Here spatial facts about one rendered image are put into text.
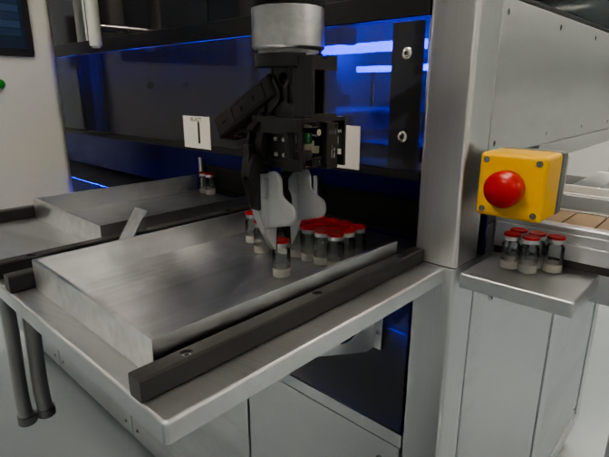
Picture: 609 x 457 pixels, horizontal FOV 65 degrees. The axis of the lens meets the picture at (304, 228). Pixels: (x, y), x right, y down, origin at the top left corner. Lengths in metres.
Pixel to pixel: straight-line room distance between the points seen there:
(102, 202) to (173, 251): 0.35
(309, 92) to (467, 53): 0.20
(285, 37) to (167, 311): 0.29
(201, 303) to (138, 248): 0.17
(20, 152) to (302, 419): 0.88
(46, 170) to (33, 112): 0.14
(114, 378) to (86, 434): 1.45
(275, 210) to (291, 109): 0.11
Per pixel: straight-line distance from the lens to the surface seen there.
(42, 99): 1.32
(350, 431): 0.86
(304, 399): 0.90
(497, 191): 0.54
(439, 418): 0.73
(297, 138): 0.49
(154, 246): 0.67
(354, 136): 0.67
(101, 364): 0.44
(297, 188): 0.56
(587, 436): 1.96
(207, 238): 0.72
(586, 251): 0.68
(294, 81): 0.50
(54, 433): 1.92
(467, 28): 0.60
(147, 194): 1.05
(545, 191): 0.56
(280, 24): 0.49
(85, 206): 0.99
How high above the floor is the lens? 1.10
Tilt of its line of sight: 16 degrees down
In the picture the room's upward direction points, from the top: straight up
